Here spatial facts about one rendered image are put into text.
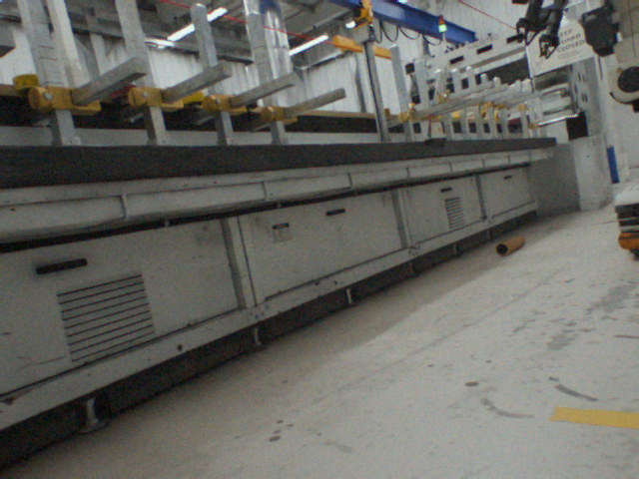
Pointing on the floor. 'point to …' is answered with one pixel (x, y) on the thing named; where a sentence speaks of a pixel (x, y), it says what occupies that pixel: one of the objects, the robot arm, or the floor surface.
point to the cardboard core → (509, 244)
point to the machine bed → (210, 271)
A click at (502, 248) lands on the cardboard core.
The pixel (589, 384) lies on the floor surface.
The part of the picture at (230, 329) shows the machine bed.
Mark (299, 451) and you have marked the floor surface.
